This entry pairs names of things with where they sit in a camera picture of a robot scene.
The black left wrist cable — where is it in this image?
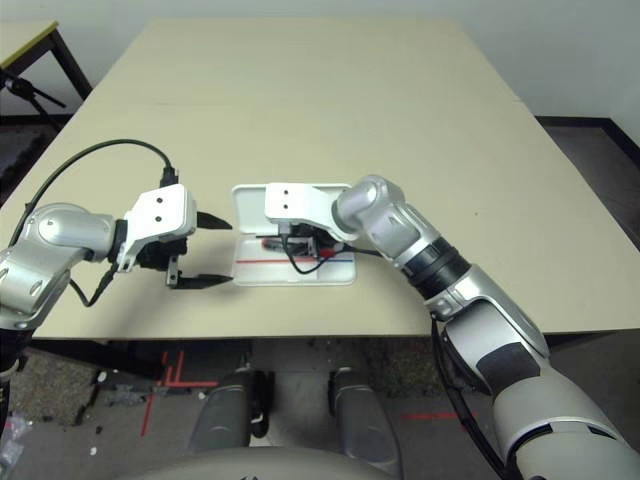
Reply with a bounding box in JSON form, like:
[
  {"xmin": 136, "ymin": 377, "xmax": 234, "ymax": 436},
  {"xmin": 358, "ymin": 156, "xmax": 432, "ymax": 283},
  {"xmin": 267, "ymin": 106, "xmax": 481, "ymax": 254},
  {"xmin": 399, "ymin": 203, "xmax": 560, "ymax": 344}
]
[{"xmin": 14, "ymin": 138, "xmax": 180, "ymax": 309}]

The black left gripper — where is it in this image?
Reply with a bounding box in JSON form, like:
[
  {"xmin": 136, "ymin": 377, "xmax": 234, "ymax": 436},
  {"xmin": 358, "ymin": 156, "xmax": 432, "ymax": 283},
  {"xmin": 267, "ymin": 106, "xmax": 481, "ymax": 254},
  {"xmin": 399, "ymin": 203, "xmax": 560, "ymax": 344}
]
[{"xmin": 138, "ymin": 210, "xmax": 235, "ymax": 291}]

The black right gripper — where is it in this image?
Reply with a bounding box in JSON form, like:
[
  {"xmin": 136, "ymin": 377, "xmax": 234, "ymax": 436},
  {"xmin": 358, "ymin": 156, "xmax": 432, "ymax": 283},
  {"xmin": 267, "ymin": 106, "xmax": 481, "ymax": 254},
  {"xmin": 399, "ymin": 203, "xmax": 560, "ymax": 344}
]
[{"xmin": 279, "ymin": 223, "xmax": 331, "ymax": 260}]

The dark foam floor mat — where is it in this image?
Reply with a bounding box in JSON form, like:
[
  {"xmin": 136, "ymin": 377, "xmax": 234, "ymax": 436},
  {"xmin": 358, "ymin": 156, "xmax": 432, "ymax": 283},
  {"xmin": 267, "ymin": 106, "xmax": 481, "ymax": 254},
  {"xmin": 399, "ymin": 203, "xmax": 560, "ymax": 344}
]
[{"xmin": 0, "ymin": 127, "xmax": 51, "ymax": 196}]

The black marker with red cap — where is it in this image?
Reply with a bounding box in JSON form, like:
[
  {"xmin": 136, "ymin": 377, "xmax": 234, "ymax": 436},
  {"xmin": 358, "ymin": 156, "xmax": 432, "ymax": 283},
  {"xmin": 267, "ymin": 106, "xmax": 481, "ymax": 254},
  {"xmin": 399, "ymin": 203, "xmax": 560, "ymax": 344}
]
[{"xmin": 258, "ymin": 238, "xmax": 344, "ymax": 260}]

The beige side table black frame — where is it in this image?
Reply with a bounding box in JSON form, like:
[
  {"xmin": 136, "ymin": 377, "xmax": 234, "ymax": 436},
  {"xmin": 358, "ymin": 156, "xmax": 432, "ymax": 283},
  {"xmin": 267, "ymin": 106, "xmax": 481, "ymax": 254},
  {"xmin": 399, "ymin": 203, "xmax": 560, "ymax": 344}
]
[{"xmin": 0, "ymin": 19, "xmax": 94, "ymax": 121}]

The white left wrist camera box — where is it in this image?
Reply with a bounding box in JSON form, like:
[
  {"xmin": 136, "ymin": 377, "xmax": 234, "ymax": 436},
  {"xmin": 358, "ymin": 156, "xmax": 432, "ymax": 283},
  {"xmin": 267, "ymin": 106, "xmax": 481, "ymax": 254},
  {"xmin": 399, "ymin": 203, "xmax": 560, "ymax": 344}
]
[{"xmin": 115, "ymin": 183, "xmax": 197, "ymax": 274}]

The black tripod stand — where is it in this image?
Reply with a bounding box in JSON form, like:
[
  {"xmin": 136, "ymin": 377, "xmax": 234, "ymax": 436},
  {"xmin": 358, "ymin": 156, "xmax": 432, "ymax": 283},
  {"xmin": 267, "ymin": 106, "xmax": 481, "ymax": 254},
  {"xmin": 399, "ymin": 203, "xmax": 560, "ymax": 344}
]
[{"xmin": 0, "ymin": 69, "xmax": 67, "ymax": 131}]

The grey robot right leg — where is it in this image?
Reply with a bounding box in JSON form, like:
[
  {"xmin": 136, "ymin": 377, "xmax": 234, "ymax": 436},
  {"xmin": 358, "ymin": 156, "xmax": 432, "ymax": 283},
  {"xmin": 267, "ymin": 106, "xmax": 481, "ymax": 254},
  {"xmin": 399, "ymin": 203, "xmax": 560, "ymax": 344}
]
[{"xmin": 328, "ymin": 367, "xmax": 404, "ymax": 476}]

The white plastic pencil case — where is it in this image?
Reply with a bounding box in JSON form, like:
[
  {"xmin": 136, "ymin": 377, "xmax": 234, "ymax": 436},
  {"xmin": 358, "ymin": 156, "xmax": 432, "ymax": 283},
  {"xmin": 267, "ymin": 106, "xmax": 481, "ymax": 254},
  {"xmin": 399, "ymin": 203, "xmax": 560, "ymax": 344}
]
[{"xmin": 230, "ymin": 183, "xmax": 357, "ymax": 287}]

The beige robot torso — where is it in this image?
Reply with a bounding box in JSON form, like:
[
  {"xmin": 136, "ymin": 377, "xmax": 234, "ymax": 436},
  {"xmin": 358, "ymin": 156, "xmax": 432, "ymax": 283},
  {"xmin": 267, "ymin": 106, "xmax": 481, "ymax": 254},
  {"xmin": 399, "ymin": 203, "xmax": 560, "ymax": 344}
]
[{"xmin": 132, "ymin": 444, "xmax": 396, "ymax": 480}]

